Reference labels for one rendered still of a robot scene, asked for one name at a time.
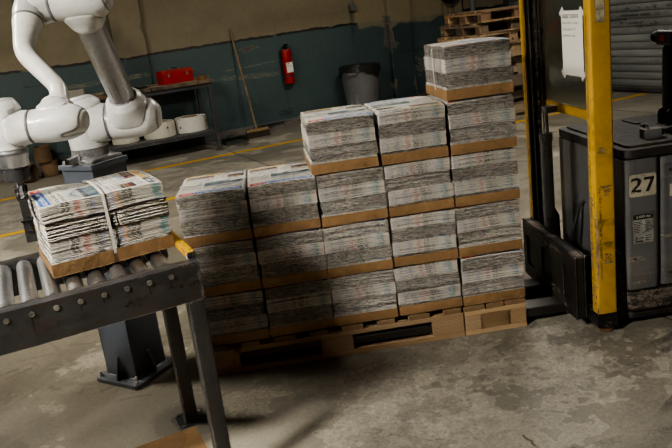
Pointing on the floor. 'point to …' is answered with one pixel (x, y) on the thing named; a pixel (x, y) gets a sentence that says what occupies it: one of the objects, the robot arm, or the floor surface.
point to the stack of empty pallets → (484, 25)
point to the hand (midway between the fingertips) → (30, 230)
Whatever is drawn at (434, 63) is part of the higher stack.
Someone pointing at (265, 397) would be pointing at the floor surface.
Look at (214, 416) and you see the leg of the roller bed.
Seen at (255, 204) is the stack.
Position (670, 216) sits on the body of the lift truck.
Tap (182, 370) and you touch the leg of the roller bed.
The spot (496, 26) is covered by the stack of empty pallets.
